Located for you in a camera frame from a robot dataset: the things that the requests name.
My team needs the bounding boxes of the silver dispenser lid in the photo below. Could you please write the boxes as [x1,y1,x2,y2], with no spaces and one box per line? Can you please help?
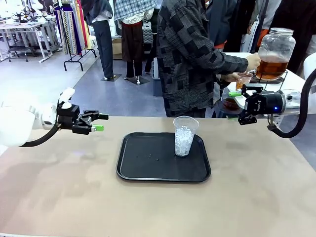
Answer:
[269,27,294,36]

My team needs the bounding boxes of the grey storage bin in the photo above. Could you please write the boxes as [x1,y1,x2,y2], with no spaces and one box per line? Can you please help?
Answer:
[153,78,164,97]

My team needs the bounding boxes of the colourful hanging fabrics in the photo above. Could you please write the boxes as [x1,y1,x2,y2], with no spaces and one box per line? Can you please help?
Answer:
[53,0,91,56]

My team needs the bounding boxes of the mannequin in plaid shirt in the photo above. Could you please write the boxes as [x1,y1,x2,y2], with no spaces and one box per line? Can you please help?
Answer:
[114,0,158,80]

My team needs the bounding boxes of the black wire dispenser stand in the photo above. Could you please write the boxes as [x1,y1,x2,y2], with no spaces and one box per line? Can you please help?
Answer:
[249,70,288,92]

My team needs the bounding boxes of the bystander in grey and orange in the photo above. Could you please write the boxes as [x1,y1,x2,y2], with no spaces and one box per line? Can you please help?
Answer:
[246,0,282,54]

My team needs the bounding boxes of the black clothing rack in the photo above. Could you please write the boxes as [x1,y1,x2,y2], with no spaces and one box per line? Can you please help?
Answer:
[63,48,98,73]

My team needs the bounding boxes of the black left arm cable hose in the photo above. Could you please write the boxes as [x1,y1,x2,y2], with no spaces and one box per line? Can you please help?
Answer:
[19,124,61,148]

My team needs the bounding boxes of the black square mannequin base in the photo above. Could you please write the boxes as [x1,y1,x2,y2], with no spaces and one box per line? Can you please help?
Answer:
[123,77,151,86]
[100,73,122,82]

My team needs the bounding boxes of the clear container of brown liquid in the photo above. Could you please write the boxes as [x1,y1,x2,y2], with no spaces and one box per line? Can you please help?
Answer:
[218,97,241,112]

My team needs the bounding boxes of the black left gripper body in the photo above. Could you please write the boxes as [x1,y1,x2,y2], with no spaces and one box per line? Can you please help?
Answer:
[57,105,81,130]

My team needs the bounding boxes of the black plastic tray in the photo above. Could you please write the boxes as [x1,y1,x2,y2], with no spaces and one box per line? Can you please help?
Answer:
[116,132,212,183]

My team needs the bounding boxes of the cardboard box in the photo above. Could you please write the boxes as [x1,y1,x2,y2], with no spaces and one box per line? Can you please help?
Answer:
[112,37,123,60]

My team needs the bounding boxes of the person's right sleeved forearm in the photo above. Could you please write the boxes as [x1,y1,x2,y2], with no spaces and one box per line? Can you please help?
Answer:
[214,49,249,75]

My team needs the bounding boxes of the white workbench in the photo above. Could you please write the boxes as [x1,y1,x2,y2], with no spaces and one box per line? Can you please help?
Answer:
[0,19,61,64]

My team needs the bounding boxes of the mannequin in dark trousers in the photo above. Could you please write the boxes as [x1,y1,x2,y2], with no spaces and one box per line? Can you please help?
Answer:
[81,0,115,79]

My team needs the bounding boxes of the clear plastic cup with ice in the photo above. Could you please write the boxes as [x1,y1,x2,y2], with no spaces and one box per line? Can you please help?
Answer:
[173,116,199,158]
[236,73,254,91]

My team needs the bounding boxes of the person in patchwork jacket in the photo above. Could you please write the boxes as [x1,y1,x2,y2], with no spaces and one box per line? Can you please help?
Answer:
[157,0,249,118]

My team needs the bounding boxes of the bystander in black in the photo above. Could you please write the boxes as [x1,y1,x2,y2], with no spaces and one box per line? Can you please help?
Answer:
[271,0,316,75]

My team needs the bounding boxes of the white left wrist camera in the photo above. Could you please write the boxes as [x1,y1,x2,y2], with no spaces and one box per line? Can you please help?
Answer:
[59,87,76,110]

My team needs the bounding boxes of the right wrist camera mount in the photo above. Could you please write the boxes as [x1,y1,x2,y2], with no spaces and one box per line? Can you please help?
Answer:
[268,114,283,131]

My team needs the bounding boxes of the glass tea dispenser jar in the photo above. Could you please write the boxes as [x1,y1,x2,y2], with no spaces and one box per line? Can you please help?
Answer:
[249,27,296,81]

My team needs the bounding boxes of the person's right hand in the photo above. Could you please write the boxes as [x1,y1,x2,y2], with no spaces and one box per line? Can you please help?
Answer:
[245,53,261,72]

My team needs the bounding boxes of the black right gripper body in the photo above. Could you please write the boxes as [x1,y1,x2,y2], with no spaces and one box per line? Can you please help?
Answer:
[246,91,285,115]

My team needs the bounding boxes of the bystander in dark blue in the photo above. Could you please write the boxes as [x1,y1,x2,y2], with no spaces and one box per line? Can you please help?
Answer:
[205,0,239,51]

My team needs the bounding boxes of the person's left hand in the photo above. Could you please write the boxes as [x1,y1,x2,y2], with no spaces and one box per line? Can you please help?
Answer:
[222,72,244,83]

